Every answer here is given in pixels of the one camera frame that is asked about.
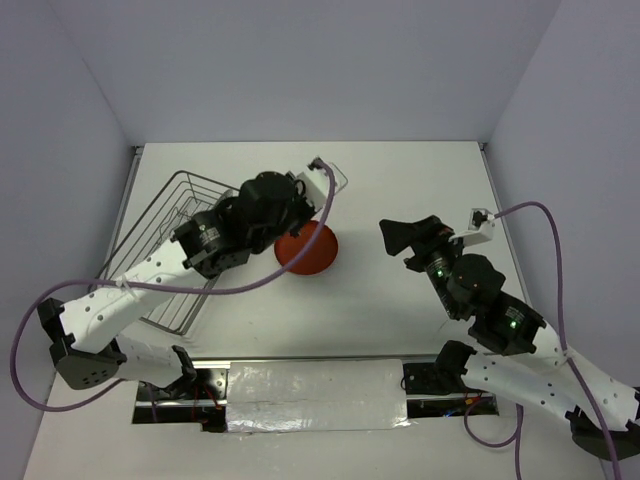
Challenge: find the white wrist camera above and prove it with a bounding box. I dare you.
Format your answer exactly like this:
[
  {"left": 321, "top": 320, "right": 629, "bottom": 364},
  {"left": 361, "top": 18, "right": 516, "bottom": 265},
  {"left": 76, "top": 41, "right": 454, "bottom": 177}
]
[
  {"left": 449, "top": 208, "right": 496, "bottom": 248},
  {"left": 294, "top": 157, "right": 348, "bottom": 213}
]

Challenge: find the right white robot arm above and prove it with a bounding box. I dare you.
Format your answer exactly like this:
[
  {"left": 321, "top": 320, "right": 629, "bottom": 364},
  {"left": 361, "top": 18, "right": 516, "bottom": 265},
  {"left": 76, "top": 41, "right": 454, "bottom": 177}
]
[{"left": 379, "top": 209, "right": 639, "bottom": 461}]

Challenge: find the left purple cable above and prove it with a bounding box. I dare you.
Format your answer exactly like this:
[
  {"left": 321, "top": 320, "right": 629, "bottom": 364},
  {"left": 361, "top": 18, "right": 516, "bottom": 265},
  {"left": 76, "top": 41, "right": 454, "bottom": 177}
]
[{"left": 9, "top": 158, "right": 337, "bottom": 414}]

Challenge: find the metal wire dish rack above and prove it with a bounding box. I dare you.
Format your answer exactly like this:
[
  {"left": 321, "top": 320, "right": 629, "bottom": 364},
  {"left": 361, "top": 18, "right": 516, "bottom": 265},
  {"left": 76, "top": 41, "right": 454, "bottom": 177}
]
[{"left": 98, "top": 170, "right": 238, "bottom": 336}]

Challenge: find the orange fluted plate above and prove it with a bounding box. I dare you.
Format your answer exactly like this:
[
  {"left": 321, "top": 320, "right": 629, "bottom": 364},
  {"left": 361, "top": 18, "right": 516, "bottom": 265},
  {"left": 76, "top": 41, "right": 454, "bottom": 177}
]
[{"left": 274, "top": 220, "right": 339, "bottom": 276}]

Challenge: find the silver foil-covered base rail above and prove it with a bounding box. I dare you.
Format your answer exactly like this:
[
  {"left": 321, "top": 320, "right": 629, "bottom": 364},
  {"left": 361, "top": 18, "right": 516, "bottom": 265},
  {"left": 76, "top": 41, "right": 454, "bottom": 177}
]
[{"left": 132, "top": 357, "right": 499, "bottom": 434}]

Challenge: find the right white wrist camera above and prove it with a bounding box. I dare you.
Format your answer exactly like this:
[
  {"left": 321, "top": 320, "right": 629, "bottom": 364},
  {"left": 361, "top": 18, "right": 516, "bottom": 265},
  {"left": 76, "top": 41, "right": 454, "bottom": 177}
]
[{"left": 449, "top": 208, "right": 496, "bottom": 248}]

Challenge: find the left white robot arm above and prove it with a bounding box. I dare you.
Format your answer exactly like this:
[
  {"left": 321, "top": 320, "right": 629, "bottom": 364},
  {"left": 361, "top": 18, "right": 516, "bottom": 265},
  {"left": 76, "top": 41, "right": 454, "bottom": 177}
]
[{"left": 36, "top": 170, "right": 328, "bottom": 399}]

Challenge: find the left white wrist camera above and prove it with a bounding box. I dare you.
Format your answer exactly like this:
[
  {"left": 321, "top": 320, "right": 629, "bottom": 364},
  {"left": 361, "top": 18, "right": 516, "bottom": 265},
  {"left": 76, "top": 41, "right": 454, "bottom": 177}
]
[{"left": 294, "top": 157, "right": 348, "bottom": 213}]

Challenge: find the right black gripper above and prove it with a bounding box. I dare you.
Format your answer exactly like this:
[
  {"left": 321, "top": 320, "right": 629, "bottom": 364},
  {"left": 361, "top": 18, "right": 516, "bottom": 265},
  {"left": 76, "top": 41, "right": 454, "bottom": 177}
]
[{"left": 376, "top": 212, "right": 467, "bottom": 317}]

